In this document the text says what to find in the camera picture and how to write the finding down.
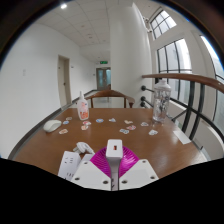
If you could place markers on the white bottle with orange label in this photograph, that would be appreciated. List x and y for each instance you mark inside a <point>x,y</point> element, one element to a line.
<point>83,110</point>

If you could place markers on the wooden-topped black railing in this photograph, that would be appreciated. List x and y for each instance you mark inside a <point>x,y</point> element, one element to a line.
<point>193,80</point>

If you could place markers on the wide black-framed window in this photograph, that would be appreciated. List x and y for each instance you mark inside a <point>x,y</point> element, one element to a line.
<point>216,70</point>

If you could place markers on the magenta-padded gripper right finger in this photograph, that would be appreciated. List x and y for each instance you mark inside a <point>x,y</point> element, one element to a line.
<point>138,173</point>

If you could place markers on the green exit sign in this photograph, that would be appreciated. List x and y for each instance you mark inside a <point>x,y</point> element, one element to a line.
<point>104,62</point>

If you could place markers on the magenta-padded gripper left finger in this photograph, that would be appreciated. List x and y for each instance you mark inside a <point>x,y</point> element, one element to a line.
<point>87,174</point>

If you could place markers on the tall black-framed window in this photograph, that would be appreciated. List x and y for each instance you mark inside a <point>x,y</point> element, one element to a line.
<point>175,56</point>

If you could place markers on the small arched window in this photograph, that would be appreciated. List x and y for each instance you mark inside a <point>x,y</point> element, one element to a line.
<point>162,23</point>

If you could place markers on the glazed double door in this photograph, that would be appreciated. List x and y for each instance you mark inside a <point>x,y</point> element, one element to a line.
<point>103,79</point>

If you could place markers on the wooden chair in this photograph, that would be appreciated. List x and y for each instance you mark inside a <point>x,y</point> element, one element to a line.
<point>110,93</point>

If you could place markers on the small colourful sticker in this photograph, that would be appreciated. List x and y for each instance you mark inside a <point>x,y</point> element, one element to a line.
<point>144,124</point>
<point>131,127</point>
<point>63,131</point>
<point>128,122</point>
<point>84,127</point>
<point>124,131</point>
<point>87,123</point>
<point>66,122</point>
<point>99,120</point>
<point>68,118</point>
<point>112,120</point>
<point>153,132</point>

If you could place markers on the pale side door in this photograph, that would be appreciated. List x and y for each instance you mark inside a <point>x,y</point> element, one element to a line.
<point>63,81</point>

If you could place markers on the white power strip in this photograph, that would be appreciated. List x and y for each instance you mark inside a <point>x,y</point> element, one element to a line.
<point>68,164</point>

